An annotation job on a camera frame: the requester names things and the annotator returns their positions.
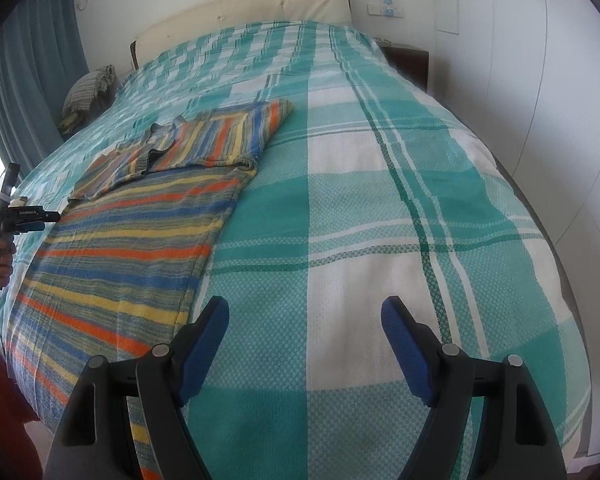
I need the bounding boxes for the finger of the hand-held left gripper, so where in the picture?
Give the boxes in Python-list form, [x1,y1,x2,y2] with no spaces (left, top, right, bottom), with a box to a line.
[15,206,62,234]

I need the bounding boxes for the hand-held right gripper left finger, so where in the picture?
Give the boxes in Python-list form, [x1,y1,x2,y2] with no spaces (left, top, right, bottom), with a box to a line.
[45,296,230,480]

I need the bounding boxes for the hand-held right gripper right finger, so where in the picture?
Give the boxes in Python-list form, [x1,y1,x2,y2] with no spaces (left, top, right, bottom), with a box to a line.
[381,296,567,480]

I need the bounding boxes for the striped knit sweater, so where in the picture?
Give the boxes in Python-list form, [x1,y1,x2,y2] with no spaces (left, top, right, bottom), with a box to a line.
[2,99,296,480]

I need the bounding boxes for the pile of folded clothes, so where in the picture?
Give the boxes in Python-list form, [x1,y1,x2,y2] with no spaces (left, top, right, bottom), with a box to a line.
[59,65,117,134]

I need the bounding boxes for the teal checked bed blanket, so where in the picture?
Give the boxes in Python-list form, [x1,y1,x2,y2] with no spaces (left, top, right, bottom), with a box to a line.
[0,20,593,480]

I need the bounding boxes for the teal curtain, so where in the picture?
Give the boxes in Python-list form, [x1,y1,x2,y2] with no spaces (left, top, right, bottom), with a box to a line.
[0,0,88,171]

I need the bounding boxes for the dark wooden nightstand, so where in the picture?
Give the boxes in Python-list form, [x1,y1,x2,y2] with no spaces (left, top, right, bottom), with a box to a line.
[377,42,430,93]

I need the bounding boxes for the cream padded headboard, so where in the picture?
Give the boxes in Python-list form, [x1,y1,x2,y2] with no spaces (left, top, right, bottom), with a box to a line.
[130,0,351,71]

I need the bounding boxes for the white wardrobe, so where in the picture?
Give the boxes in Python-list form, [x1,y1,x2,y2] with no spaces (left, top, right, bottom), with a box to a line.
[432,0,600,311]

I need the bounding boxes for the white wall switch panel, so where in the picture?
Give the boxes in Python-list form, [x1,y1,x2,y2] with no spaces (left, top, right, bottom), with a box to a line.
[367,0,405,17]

